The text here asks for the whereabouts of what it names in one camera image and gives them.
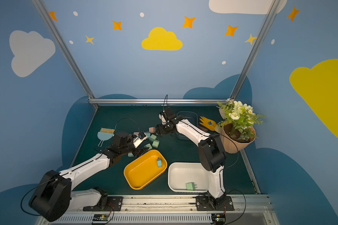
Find yellow plastic tray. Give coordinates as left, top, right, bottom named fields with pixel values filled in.
left=124, top=150, right=168, bottom=190

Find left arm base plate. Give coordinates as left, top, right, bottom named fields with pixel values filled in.
left=83, top=196, right=123, bottom=212

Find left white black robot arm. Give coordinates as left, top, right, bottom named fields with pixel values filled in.
left=28, top=132, right=148, bottom=222

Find yellow work glove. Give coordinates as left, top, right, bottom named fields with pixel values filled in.
left=199, top=116, right=217, bottom=131

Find blue plug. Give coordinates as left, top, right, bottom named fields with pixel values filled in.
left=157, top=158, right=162, bottom=168

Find dark blue plastic bin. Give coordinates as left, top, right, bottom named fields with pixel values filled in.
left=176, top=111, right=198, bottom=141

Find white plastic tray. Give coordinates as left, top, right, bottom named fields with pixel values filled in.
left=168, top=162, right=209, bottom=193

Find potted white flower plant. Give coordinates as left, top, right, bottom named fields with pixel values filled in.
left=218, top=98, right=265, bottom=154

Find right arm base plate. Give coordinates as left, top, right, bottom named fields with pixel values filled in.
left=195, top=195, right=235, bottom=211

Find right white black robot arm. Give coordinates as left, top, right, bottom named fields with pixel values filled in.
left=156, top=107, right=226, bottom=206

